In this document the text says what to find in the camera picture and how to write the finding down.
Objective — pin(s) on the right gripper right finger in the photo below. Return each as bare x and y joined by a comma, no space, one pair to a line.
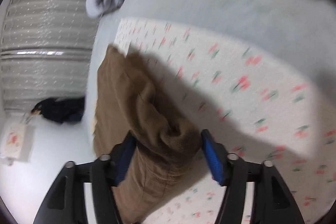
272,200

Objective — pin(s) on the dark hanging garment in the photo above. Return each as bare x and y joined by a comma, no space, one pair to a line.
60,110

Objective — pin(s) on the grey bed cover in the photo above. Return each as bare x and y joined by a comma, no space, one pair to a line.
300,33

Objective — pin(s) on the grey dotted curtain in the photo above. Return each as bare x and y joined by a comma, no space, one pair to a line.
46,48

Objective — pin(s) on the cherry print bed sheet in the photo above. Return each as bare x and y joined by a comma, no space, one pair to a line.
257,106

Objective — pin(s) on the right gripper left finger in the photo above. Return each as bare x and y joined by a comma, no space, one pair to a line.
65,200

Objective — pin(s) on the brown coat with fur collar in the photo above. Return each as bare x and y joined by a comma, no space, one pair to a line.
129,100

